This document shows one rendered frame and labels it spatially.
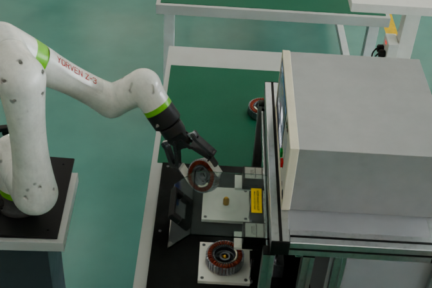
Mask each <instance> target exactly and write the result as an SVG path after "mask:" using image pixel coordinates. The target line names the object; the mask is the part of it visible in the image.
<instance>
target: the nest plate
mask: <svg viewBox="0 0 432 288"><path fill-rule="evenodd" d="M211 244H213V242H200V249H199V269H198V280H197V283H198V284H220V285H242V286H250V280H249V270H250V255H249V250H243V252H244V264H243V266H242V268H241V270H240V271H239V272H237V273H235V274H231V275H228V276H226V274H225V276H223V275H219V274H216V273H213V272H212V271H211V270H209V269H208V267H207V265H206V250H207V248H208V246H210V245H211Z"/></svg>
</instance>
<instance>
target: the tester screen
mask: <svg viewBox="0 0 432 288"><path fill-rule="evenodd" d="M278 99H279V101H280V112H279V111H278V117H279V125H280V121H281V111H282V113H283V129H284V125H285V116H286V108H285V91H284V75H283V66H282V68H281V73H280V83H279V88H278V98H277V100H278ZM281 131H282V121H281ZM282 139H283V137H282Z"/></svg>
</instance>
